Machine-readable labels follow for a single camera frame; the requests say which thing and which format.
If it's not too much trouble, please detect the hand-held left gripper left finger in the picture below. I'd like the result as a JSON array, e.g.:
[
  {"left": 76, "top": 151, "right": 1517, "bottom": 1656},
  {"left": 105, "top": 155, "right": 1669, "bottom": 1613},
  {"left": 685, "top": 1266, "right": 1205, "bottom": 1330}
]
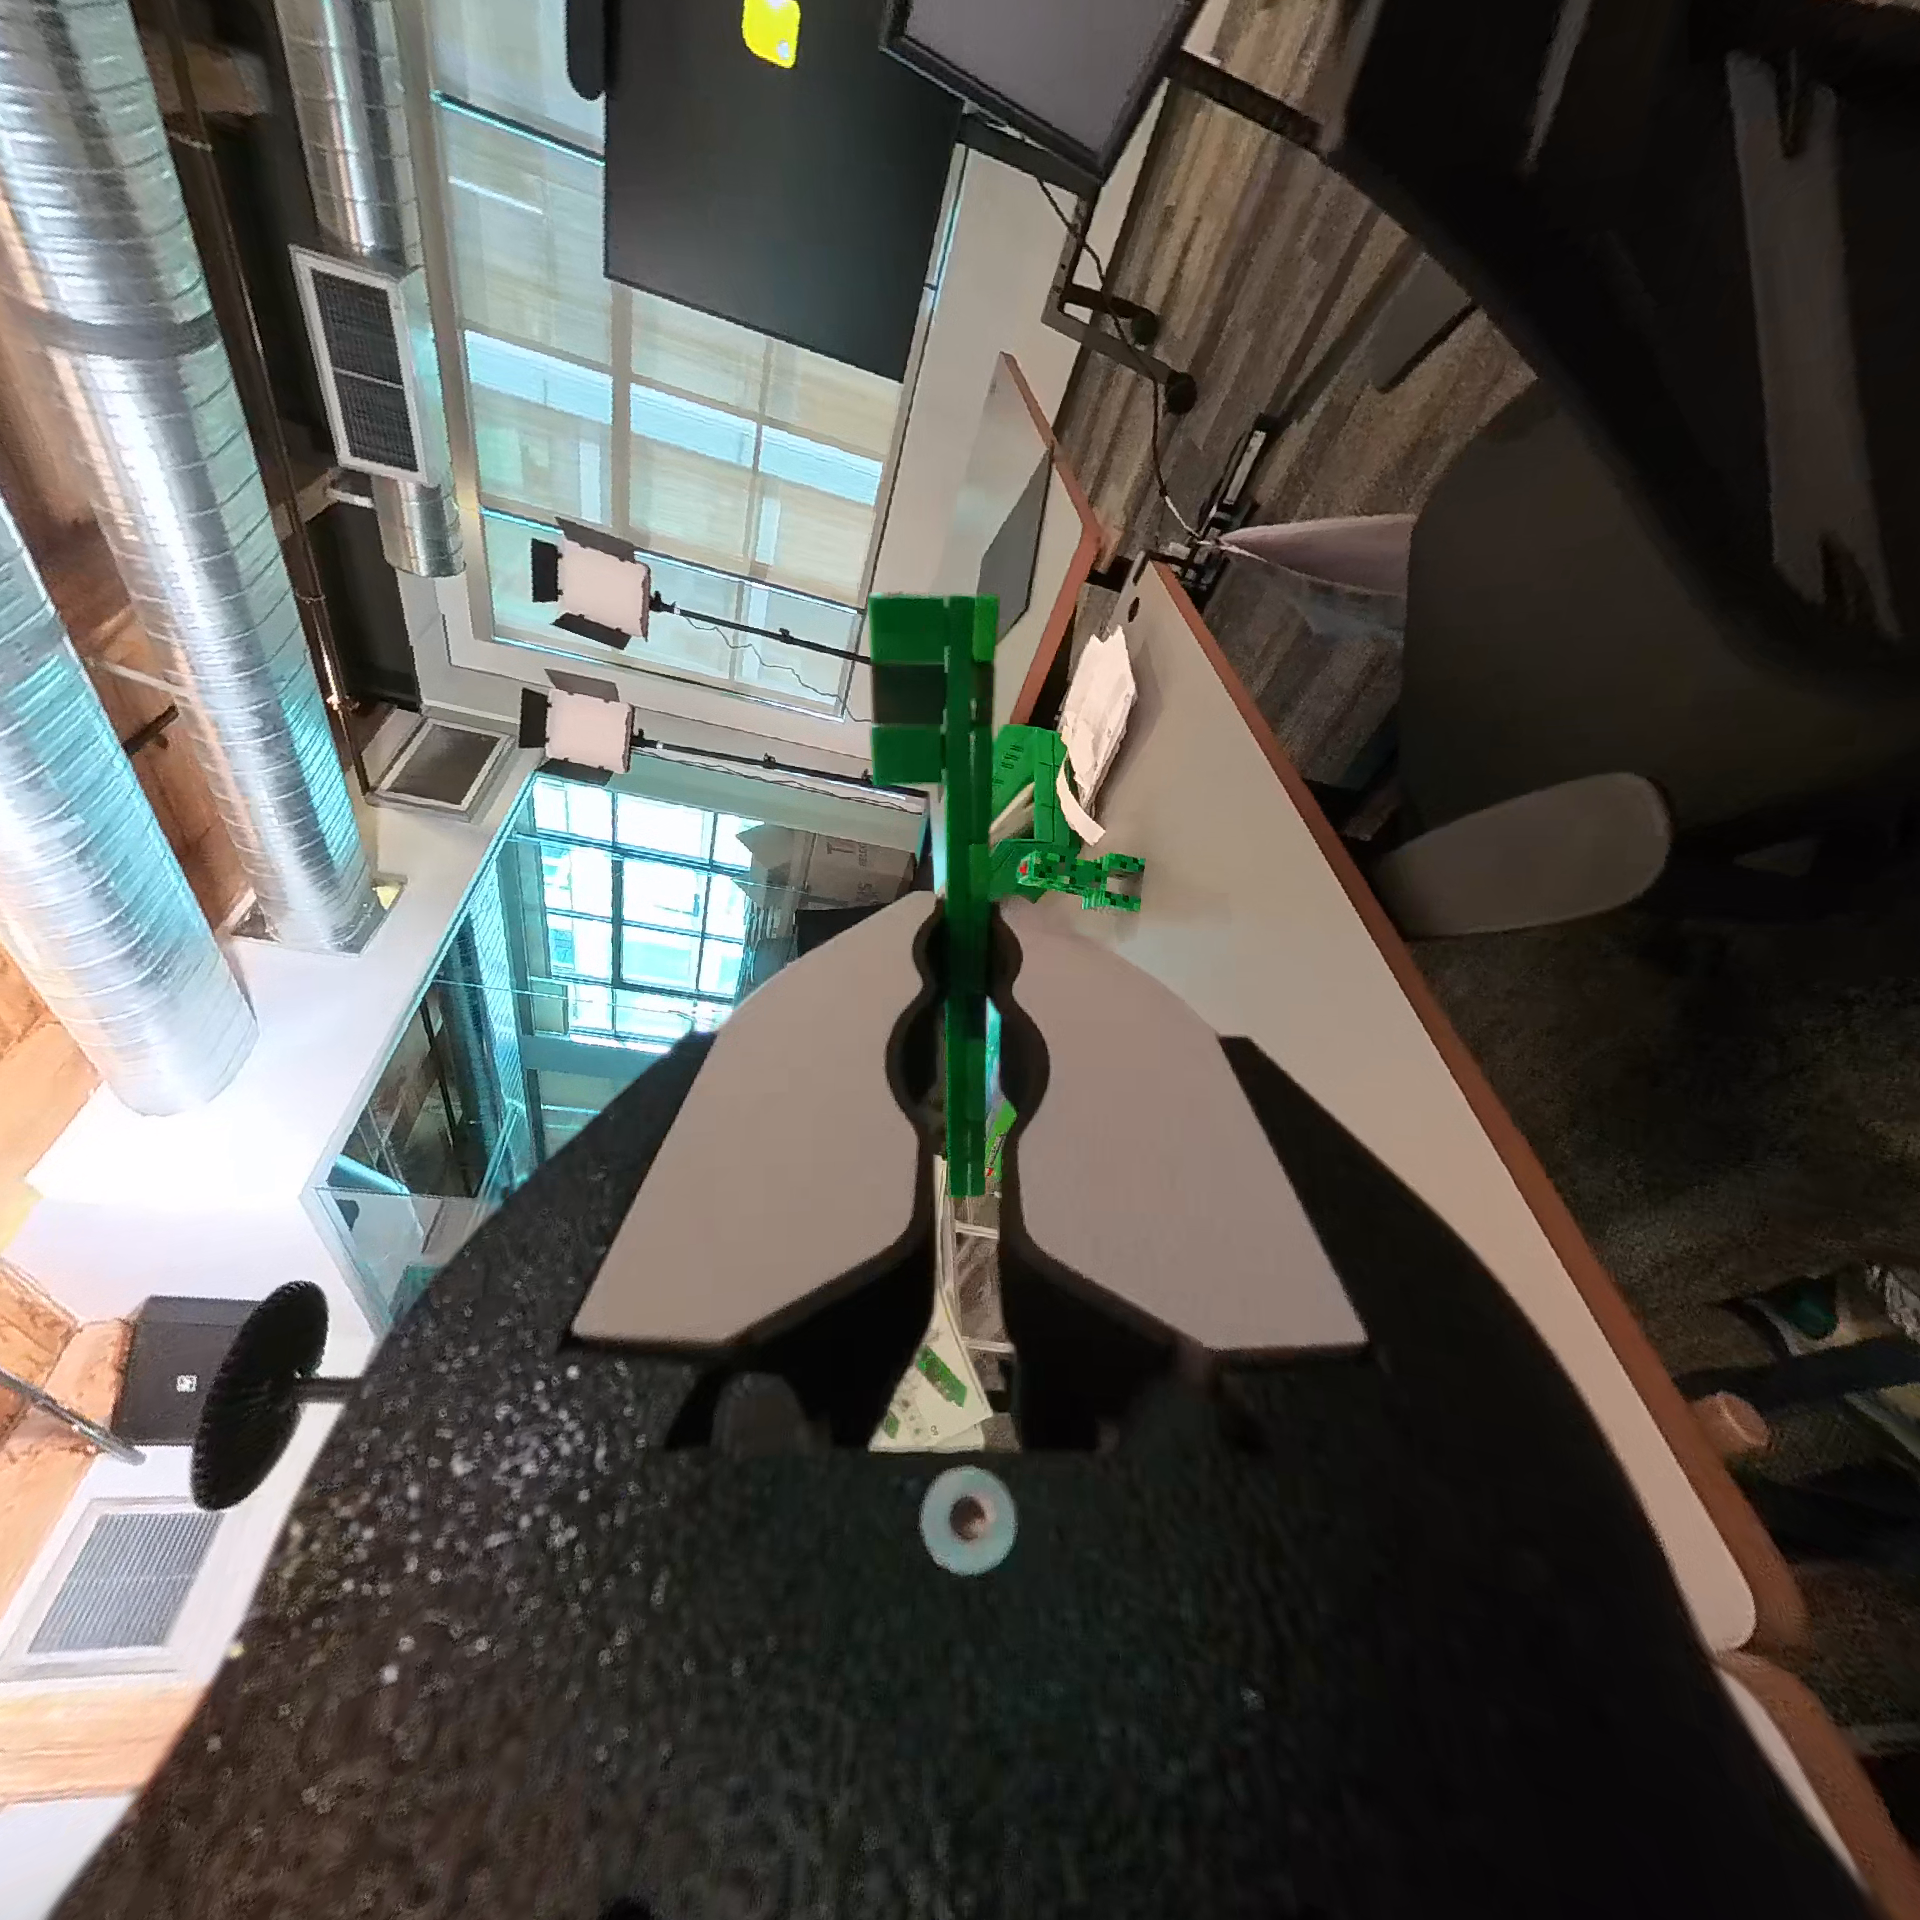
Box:
[{"left": 575, "top": 901, "right": 947, "bottom": 1352}]

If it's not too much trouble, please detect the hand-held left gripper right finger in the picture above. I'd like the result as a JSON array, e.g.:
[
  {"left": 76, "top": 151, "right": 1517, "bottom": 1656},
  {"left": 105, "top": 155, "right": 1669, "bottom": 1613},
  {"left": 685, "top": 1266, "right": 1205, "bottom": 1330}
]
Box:
[{"left": 995, "top": 919, "right": 1369, "bottom": 1359}]

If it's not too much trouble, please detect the green brick plate assembly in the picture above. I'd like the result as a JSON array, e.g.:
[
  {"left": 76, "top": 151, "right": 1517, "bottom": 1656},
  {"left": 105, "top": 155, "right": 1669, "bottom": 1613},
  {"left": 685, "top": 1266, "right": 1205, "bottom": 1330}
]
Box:
[{"left": 869, "top": 594, "right": 1004, "bottom": 1200}]

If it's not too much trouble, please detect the grey desk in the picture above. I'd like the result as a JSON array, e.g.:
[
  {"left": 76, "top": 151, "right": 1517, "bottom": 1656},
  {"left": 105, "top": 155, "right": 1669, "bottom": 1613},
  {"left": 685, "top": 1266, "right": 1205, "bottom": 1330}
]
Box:
[
  {"left": 884, "top": 562, "right": 1767, "bottom": 1666},
  {"left": 884, "top": 352, "right": 1107, "bottom": 724}
]

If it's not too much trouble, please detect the dark desk mat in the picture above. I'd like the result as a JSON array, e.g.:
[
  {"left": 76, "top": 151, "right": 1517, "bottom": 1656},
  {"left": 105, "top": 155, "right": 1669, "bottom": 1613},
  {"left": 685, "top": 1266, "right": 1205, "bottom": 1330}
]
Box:
[{"left": 976, "top": 448, "right": 1058, "bottom": 634}]

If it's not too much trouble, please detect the brick instruction booklet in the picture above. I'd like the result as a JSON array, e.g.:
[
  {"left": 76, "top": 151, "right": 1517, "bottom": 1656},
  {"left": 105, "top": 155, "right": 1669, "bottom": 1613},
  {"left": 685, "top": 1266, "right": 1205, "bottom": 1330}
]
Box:
[{"left": 874, "top": 1184, "right": 1024, "bottom": 1453}]

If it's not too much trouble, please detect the green brick creeper model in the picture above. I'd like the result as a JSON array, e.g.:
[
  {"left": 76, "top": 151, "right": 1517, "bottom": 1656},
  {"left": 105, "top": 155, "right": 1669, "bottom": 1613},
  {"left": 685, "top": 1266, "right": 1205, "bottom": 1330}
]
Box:
[{"left": 1001, "top": 846, "right": 1146, "bottom": 919}]

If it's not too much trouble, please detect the black light stand pole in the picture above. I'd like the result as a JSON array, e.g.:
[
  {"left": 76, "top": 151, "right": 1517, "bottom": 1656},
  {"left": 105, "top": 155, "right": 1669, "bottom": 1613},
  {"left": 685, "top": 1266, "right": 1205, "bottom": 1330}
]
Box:
[
  {"left": 652, "top": 594, "right": 881, "bottom": 663},
  {"left": 632, "top": 730, "right": 933, "bottom": 797}
]

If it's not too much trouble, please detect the green plastic bin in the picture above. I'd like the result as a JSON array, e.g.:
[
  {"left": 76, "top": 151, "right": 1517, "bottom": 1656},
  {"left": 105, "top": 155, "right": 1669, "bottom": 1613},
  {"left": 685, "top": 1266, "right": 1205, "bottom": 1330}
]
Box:
[{"left": 988, "top": 722, "right": 1076, "bottom": 846}]

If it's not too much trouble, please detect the studio light panel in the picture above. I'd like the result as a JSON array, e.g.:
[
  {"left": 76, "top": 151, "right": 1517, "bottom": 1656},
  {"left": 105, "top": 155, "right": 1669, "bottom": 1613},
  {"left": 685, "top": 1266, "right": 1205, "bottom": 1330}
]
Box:
[
  {"left": 528, "top": 517, "right": 664, "bottom": 651},
  {"left": 520, "top": 669, "right": 640, "bottom": 783}
]

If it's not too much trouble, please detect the black round disc on rod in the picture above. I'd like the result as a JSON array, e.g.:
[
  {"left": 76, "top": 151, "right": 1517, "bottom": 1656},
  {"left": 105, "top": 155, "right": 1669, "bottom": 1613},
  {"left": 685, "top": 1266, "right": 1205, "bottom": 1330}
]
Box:
[{"left": 189, "top": 1279, "right": 364, "bottom": 1510}]

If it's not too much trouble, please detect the black speaker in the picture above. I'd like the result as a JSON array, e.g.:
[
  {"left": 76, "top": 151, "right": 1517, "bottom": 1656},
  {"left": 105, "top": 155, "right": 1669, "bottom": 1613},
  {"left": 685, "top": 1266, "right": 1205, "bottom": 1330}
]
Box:
[{"left": 119, "top": 1295, "right": 258, "bottom": 1451}]

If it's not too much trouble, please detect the black office chair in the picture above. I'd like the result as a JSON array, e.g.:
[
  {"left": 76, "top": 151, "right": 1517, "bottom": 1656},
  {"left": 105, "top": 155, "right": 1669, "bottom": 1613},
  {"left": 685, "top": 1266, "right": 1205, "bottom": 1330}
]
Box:
[{"left": 1325, "top": 0, "right": 1920, "bottom": 941}]

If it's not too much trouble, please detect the black computer monitor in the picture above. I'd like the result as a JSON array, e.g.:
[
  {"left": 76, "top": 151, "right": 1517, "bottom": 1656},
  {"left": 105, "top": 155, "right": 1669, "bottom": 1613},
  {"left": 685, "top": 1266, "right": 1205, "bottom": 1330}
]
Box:
[{"left": 881, "top": 0, "right": 1203, "bottom": 356}]

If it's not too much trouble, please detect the white wall vent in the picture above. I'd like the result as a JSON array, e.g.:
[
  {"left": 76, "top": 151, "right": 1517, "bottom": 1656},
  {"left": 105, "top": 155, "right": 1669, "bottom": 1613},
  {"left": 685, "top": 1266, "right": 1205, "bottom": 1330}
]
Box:
[
  {"left": 0, "top": 1499, "right": 229, "bottom": 1675},
  {"left": 373, "top": 715, "right": 505, "bottom": 814}
]

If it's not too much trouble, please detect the white duct vent grille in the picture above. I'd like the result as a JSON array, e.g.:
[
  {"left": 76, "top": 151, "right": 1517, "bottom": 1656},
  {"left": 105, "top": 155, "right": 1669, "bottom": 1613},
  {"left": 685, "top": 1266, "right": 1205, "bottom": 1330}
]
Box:
[{"left": 291, "top": 247, "right": 439, "bottom": 482}]

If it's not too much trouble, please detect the large black wall screen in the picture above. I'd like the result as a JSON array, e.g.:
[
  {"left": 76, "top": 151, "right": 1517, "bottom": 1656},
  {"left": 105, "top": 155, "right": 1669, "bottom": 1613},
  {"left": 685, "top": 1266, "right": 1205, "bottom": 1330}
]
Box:
[{"left": 603, "top": 0, "right": 963, "bottom": 384}]

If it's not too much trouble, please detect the thin silver air duct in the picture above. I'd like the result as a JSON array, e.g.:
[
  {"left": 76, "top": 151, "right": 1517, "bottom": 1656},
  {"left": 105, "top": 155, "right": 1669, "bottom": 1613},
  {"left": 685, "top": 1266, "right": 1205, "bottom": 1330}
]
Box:
[{"left": 276, "top": 0, "right": 468, "bottom": 581}]

